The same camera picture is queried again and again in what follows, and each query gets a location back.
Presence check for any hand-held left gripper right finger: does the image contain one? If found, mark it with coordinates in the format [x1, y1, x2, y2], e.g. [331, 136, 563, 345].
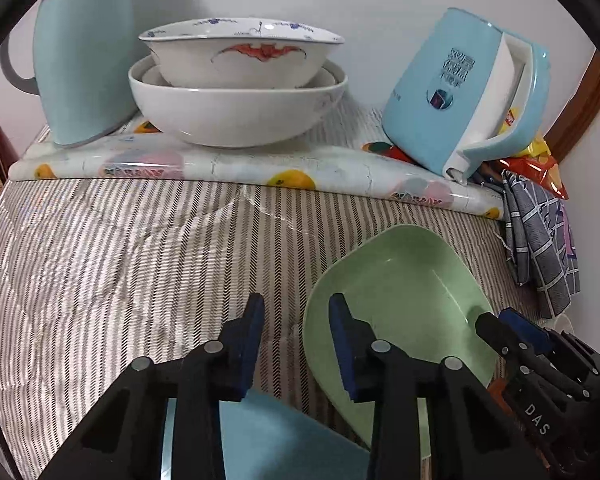
[328, 292, 548, 480]

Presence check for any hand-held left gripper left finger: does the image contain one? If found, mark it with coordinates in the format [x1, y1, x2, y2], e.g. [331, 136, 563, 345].
[39, 292, 266, 480]

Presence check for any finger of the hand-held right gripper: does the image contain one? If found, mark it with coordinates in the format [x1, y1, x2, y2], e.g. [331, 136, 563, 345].
[475, 312, 597, 403]
[498, 308, 600, 378]

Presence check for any green square plate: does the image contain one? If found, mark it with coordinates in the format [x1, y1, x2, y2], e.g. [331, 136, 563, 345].
[302, 223, 501, 451]

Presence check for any grey checked cloth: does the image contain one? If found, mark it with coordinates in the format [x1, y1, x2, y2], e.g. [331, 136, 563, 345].
[472, 166, 583, 319]

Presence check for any light blue plate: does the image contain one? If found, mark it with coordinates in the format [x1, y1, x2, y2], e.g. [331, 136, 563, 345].
[161, 390, 371, 480]

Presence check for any red snack bag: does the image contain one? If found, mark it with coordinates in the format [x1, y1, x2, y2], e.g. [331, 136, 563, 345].
[495, 152, 571, 202]

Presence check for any striped quilt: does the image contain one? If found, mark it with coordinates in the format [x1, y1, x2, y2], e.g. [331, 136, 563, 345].
[0, 105, 571, 480]

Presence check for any fruit-print plastic tablecloth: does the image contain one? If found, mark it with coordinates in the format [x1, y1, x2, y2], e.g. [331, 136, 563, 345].
[7, 95, 506, 221]

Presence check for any large white ceramic bowl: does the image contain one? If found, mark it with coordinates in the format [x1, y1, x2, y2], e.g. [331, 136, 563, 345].
[128, 54, 349, 149]

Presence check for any light blue plastic appliance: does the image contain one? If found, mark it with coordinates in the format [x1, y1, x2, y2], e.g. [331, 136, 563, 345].
[382, 7, 552, 183]

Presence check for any patterned bowl with red bat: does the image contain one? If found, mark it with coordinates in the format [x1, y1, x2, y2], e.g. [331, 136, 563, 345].
[138, 17, 345, 90]

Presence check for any medium white bowl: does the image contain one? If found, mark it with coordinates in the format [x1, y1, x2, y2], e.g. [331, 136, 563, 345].
[142, 62, 348, 93]

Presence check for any light blue thermos jug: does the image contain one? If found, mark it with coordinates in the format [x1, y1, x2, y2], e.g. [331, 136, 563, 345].
[0, 0, 148, 149]

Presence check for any wooden door frame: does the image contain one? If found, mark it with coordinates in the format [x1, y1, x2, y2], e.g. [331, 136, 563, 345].
[545, 50, 600, 163]

